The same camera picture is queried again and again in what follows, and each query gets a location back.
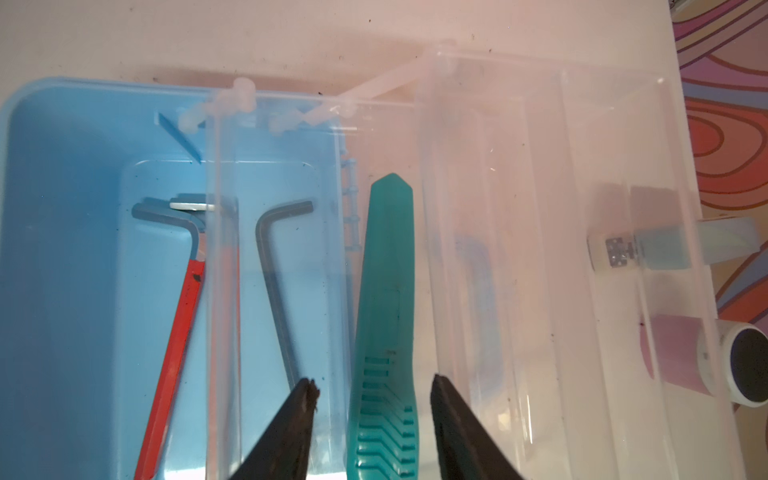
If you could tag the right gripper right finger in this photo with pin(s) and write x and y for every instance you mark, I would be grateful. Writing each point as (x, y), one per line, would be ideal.
(465, 449)

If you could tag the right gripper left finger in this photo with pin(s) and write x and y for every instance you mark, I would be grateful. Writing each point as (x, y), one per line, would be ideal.
(283, 450)

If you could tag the teal utility knife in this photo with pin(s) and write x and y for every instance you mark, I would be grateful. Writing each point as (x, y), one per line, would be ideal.
(382, 429)

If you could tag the red handled hex key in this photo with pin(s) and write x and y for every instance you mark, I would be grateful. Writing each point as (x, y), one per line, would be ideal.
(153, 444)

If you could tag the blue plastic tool box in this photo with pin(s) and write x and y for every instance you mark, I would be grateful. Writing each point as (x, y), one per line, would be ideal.
(514, 162)

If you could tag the plain grey hex key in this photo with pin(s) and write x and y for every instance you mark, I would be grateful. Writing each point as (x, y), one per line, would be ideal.
(268, 264)

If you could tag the orange handled hex key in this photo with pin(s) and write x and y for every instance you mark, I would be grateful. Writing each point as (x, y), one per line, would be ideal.
(222, 269)

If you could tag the pink tape roll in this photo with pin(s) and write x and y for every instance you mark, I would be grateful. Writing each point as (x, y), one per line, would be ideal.
(675, 348)

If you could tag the grey stapler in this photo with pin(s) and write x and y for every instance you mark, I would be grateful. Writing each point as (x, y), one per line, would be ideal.
(722, 239)

